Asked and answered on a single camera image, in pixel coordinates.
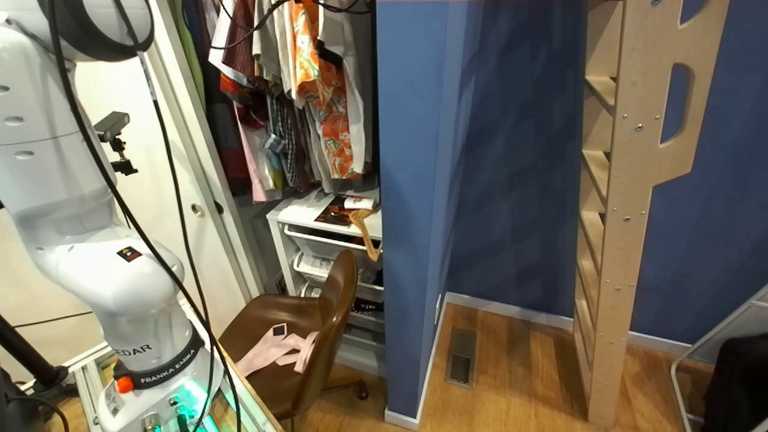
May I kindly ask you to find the pink cloth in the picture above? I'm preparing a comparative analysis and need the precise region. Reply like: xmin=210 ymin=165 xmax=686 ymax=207
xmin=234 ymin=322 xmax=323 ymax=379

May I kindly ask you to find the wooden bunk bed ladder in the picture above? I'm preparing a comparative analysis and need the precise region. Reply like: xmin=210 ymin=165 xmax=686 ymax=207
xmin=572 ymin=0 xmax=735 ymax=429

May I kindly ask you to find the light blue shirt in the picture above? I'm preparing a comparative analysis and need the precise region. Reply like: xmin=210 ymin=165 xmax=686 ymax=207
xmin=261 ymin=93 xmax=296 ymax=190

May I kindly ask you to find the black tripod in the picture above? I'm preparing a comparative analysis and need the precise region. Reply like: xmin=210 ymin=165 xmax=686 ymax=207
xmin=0 ymin=312 xmax=74 ymax=432

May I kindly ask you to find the robot mounting table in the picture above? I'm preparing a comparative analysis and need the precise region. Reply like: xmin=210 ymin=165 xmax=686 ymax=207
xmin=72 ymin=298 xmax=284 ymax=432

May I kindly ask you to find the black red magazine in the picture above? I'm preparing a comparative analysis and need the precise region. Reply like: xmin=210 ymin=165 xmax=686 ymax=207
xmin=312 ymin=197 xmax=361 ymax=231

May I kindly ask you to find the white dotted shirt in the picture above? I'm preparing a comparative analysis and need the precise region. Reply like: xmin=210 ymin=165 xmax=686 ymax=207
xmin=254 ymin=0 xmax=299 ymax=93

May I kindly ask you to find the pink shirt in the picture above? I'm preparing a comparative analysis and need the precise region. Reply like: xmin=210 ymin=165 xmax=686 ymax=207
xmin=234 ymin=103 xmax=276 ymax=203

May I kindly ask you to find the orange print shirt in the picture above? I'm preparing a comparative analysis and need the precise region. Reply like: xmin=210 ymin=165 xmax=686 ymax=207
xmin=285 ymin=0 xmax=361 ymax=181

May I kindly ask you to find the black external camera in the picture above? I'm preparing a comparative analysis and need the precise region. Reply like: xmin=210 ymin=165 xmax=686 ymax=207
xmin=91 ymin=111 xmax=133 ymax=143

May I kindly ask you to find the dark maroon plaid garment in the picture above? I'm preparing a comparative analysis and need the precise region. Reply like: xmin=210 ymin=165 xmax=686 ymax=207
xmin=195 ymin=70 xmax=254 ymax=198

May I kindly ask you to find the white closet door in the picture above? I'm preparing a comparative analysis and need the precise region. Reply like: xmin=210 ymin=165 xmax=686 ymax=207
xmin=0 ymin=0 xmax=272 ymax=387

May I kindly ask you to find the small white box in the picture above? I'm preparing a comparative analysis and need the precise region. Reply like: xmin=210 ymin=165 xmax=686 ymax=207
xmin=341 ymin=195 xmax=378 ymax=214

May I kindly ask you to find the black bag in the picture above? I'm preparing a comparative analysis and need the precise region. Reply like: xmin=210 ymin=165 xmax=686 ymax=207
xmin=698 ymin=330 xmax=768 ymax=432

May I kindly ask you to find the metal floor vent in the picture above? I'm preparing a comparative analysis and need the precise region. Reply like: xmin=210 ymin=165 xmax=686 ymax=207
xmin=446 ymin=324 xmax=480 ymax=387

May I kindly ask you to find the wooden clothes hanger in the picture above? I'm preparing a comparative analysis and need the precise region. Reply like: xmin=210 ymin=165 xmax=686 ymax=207
xmin=345 ymin=209 xmax=384 ymax=264

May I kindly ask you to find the white drawer unit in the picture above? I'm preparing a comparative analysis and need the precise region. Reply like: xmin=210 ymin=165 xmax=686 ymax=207
xmin=264 ymin=187 xmax=389 ymax=379

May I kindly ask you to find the red plaid shirt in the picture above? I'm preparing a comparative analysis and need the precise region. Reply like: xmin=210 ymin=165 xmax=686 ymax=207
xmin=210 ymin=0 xmax=261 ymax=90

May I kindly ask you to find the brown leather chair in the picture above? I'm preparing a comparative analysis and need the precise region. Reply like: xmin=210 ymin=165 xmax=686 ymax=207
xmin=216 ymin=247 xmax=374 ymax=427

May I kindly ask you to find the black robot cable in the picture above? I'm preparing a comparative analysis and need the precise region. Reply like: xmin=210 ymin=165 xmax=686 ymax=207
xmin=43 ymin=0 xmax=246 ymax=432
xmin=116 ymin=0 xmax=223 ymax=369

